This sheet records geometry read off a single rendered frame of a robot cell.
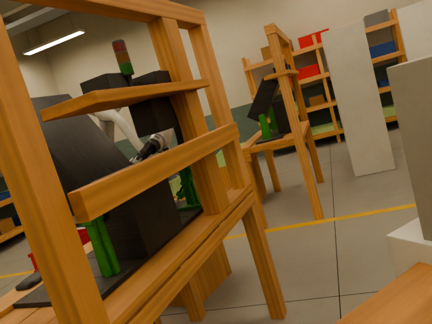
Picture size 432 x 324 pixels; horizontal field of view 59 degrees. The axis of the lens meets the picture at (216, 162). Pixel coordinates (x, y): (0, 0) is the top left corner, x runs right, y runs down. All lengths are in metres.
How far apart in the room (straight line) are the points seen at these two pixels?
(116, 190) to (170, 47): 0.88
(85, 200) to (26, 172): 0.17
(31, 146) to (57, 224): 0.21
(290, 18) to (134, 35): 3.66
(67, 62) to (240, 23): 4.56
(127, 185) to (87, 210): 0.20
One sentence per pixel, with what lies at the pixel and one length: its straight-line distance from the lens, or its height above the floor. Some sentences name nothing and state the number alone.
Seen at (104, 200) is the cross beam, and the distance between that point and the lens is 1.15.
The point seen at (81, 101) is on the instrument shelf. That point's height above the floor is 1.52.
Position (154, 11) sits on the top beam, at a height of 1.86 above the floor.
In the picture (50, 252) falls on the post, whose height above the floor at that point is 1.15.
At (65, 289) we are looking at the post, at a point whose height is 1.04.
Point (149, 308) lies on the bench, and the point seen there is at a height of 0.81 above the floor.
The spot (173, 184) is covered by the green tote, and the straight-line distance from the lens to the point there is 2.87.
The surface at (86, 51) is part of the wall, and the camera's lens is 10.41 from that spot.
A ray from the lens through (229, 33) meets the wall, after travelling 8.94.
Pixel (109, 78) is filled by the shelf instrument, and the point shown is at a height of 1.60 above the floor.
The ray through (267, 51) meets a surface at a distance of 8.24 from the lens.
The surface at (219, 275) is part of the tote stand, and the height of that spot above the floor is 0.07.
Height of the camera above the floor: 1.39
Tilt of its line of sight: 8 degrees down
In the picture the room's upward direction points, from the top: 16 degrees counter-clockwise
